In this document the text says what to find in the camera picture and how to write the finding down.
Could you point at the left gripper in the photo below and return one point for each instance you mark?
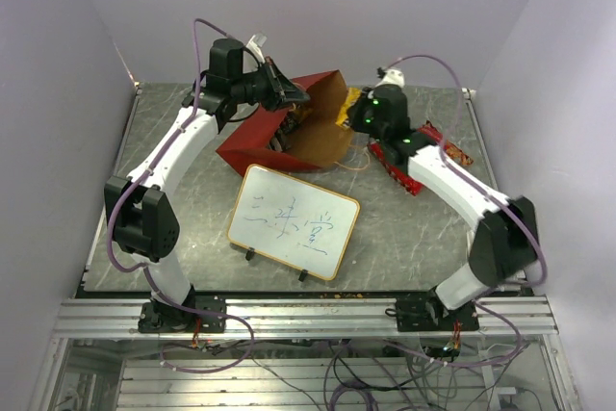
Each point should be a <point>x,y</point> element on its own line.
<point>281,87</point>

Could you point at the red paper bag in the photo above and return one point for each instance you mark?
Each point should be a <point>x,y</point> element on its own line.
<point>317,143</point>

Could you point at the red chips bag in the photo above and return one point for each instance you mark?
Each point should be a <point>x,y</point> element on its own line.
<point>399,174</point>

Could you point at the red snack bar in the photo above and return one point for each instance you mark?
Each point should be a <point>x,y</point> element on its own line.
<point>452,150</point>

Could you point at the yellow m&m's packet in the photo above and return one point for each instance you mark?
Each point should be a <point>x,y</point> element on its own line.
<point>342,119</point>

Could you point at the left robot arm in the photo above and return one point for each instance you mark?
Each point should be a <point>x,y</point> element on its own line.
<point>142,228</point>

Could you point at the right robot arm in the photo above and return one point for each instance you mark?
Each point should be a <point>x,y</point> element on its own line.
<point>505,229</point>

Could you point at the small whiteboard with stand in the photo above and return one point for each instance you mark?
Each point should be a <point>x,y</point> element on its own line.
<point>293,222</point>

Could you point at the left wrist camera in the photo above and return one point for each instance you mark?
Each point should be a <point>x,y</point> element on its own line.
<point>255,45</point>

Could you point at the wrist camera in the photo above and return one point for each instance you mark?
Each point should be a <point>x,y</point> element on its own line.
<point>390,76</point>
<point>255,45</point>

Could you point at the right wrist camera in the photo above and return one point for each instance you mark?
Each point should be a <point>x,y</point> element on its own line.
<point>390,76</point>

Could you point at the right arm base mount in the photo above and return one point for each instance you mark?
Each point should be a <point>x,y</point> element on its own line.
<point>418,313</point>

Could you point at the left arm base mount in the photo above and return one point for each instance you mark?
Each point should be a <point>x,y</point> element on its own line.
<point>157,317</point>

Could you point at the aluminium rail frame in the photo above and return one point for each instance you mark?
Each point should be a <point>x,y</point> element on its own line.
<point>320,318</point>

